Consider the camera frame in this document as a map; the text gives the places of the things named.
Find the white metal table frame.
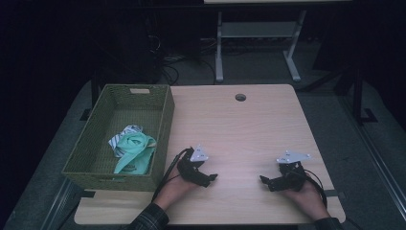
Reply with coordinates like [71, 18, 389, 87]
[214, 9, 308, 84]

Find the bundle of floor cables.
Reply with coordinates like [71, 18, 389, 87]
[145, 33, 218, 86]

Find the green woven basket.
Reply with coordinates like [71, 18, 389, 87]
[61, 83, 176, 193]

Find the right hand-held gripper black cable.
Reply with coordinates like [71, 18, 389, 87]
[302, 168, 328, 209]

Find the left hand-held gripper black cable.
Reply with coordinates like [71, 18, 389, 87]
[151, 148, 193, 201]

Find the person's right hand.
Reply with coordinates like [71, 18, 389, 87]
[282, 180, 330, 221]

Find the mint green garment striped lining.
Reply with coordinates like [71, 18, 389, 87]
[107, 124, 158, 175]

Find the hand-held gripper black cable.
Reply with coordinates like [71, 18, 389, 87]
[151, 148, 193, 201]
[302, 168, 328, 209]

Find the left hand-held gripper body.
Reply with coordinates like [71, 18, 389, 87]
[176, 144, 210, 186]

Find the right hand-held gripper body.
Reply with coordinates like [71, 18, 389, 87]
[275, 149, 312, 193]

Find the grey tape strip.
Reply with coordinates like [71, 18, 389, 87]
[322, 189, 347, 199]

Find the black metal stand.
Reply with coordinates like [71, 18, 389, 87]
[350, 61, 379, 127]

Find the person's left hand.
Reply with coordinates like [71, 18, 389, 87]
[153, 166, 199, 211]

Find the aluminium floor rail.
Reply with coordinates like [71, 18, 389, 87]
[338, 94, 406, 221]
[39, 177, 84, 230]

